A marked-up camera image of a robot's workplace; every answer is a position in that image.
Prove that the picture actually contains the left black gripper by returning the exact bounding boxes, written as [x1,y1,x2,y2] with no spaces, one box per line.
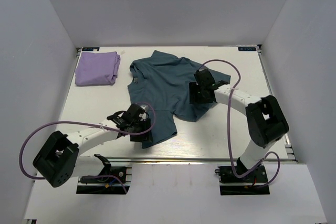
[130,118,153,142]

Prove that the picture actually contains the dark teal t-shirt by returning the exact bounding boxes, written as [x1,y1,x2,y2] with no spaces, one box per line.
[127,49,232,149]

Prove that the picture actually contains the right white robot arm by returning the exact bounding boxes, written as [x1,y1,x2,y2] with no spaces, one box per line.
[189,69,289,182]

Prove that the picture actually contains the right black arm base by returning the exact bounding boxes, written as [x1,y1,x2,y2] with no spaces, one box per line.
[214,166,270,196]

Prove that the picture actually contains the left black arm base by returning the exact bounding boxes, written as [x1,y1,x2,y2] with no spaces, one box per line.
[73,154,132,195]

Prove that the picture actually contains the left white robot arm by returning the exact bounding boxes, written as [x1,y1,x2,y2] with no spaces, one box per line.
[33,102,155,188]

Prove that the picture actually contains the right blue table sticker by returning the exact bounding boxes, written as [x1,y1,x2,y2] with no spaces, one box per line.
[238,47,257,51]

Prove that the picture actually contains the blue table sticker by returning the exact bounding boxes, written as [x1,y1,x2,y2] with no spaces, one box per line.
[81,47,100,51]
[238,47,257,51]

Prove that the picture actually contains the folded lavender t-shirt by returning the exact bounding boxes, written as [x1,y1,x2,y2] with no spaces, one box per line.
[75,52,121,87]

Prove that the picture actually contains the left blue table sticker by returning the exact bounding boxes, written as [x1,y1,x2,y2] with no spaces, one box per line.
[81,47,100,51]

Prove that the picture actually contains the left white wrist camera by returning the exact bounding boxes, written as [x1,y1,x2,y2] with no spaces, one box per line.
[140,104,153,114]

